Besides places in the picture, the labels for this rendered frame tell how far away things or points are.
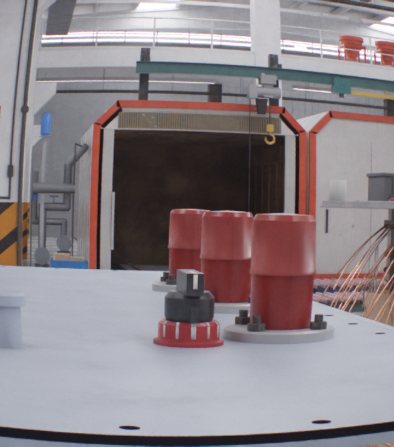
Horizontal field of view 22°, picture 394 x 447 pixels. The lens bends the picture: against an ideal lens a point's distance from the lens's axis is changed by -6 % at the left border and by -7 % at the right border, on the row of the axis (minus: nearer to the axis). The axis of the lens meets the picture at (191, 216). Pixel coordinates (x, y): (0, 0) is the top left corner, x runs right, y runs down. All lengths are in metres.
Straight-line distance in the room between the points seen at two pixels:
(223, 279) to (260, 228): 0.32
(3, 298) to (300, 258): 0.33
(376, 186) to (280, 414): 3.66
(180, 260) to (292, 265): 0.67
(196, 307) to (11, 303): 0.20
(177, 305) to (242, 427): 0.42
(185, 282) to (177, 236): 0.71
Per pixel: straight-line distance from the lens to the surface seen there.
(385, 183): 4.26
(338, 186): 4.67
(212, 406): 0.73
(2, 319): 0.98
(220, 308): 1.41
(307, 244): 1.12
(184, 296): 1.06
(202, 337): 1.06
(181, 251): 1.76
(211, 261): 1.44
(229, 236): 1.43
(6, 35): 11.84
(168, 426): 0.66
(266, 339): 1.09
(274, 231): 1.11
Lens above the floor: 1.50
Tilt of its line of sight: 1 degrees down
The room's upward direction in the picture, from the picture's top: 1 degrees clockwise
